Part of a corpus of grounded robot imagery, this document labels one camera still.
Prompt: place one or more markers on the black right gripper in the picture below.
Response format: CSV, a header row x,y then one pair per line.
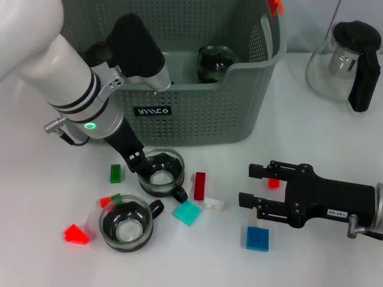
x,y
329,200

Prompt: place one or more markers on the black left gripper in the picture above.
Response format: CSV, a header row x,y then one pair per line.
x,y
125,140

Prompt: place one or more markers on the glass teacup with black sleeve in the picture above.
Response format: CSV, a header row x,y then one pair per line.
x,y
215,64
167,167
125,236

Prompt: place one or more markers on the small green toy brick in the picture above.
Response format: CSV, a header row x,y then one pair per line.
x,y
116,197

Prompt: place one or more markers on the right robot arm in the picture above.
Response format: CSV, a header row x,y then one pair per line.
x,y
379,209

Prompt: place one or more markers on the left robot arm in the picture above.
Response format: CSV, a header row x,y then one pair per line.
x,y
60,68

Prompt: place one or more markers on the grey perforated plastic storage bin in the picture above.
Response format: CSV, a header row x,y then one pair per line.
x,y
209,119

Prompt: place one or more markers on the small red square brick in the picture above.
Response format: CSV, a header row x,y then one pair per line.
x,y
273,183

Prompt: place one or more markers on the long green toy brick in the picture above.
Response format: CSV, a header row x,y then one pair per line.
x,y
116,173

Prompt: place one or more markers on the translucent white toy brick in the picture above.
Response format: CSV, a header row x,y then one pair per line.
x,y
258,222

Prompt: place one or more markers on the blue square toy brick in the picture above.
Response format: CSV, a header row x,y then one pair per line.
x,y
258,238

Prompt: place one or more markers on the small red sloped brick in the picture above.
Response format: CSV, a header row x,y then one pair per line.
x,y
104,201

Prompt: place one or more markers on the long dark red toy brick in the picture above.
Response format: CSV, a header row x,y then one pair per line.
x,y
200,185

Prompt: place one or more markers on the teal flat square brick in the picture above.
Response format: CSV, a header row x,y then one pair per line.
x,y
187,213

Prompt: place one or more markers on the large red sloped brick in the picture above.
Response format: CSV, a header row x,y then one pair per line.
x,y
74,234

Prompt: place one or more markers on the black clay teapot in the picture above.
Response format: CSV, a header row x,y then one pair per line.
x,y
97,52

